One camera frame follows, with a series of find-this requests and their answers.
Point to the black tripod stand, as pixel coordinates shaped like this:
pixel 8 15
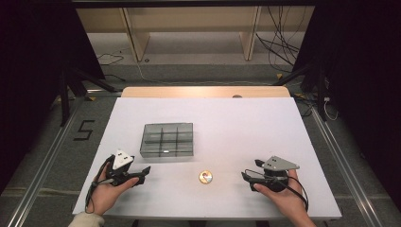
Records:
pixel 64 101
pixel 321 94

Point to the clear grey compartment box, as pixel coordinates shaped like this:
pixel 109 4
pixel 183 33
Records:
pixel 167 140

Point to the aluminium floor rail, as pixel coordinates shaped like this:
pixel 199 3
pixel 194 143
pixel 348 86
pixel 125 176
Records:
pixel 346 170
pixel 41 176

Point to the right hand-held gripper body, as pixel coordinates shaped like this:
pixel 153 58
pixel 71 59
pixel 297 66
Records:
pixel 279 165

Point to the person's right hand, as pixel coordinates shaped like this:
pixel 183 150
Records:
pixel 290 200

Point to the light wooden shelf unit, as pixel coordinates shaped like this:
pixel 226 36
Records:
pixel 195 19

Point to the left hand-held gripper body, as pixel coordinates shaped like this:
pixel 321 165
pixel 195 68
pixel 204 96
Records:
pixel 123 159

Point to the light wooden table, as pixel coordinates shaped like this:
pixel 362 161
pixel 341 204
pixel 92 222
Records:
pixel 189 92

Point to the black curtain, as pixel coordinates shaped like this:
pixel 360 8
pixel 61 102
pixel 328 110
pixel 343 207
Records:
pixel 362 78
pixel 34 63

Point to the person's left hand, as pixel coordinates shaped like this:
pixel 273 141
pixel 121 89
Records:
pixel 105 195

